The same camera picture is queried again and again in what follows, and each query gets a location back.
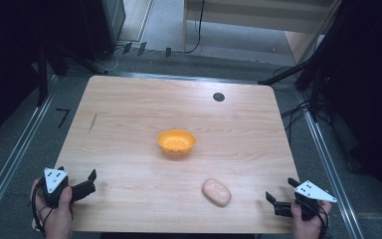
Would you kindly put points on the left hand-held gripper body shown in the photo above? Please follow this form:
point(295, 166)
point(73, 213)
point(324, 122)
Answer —
point(54, 191)

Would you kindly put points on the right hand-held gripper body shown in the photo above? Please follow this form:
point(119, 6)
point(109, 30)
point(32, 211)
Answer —
point(311, 195)

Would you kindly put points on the person's left hand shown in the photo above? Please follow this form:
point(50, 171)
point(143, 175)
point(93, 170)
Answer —
point(58, 220)

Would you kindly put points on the person's right hand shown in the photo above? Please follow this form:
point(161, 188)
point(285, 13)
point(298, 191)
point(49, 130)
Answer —
point(306, 229)

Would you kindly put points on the orange plastic bowl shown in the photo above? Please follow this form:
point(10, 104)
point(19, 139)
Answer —
point(176, 142)

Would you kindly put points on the black slanted stand bar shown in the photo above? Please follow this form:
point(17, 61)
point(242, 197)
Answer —
point(285, 74)

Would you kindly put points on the black slanted stand leg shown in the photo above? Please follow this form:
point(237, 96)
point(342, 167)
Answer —
point(79, 59)

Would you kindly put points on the black round table grommet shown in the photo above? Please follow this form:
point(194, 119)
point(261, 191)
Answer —
point(219, 97)

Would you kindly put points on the dark cabinet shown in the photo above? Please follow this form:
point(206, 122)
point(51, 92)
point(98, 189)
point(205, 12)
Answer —
point(106, 23)

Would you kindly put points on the beige low furniture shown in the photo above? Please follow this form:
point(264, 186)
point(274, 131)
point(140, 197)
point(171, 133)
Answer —
point(262, 15)

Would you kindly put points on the aluminium floor rail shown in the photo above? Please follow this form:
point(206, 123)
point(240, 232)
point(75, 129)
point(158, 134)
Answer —
point(16, 156)
point(331, 166)

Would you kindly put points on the black upright stand post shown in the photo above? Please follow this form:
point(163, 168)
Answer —
point(315, 93)
point(42, 79)

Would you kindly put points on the small black floor bracket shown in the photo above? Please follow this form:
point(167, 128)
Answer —
point(142, 48)
point(127, 48)
point(168, 52)

